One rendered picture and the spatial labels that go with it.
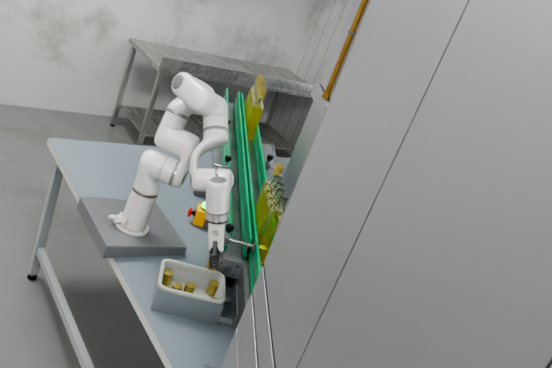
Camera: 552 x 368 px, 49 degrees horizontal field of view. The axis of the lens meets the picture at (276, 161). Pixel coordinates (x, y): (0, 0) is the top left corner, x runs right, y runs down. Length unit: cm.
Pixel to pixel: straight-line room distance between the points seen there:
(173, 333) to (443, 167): 148
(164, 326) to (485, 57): 156
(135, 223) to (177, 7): 324
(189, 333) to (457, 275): 153
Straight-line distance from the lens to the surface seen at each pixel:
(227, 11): 549
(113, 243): 220
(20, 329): 301
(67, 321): 278
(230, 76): 477
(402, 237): 64
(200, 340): 199
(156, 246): 227
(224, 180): 190
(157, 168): 216
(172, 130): 216
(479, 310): 50
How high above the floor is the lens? 198
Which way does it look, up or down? 20 degrees down
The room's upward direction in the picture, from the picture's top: 21 degrees clockwise
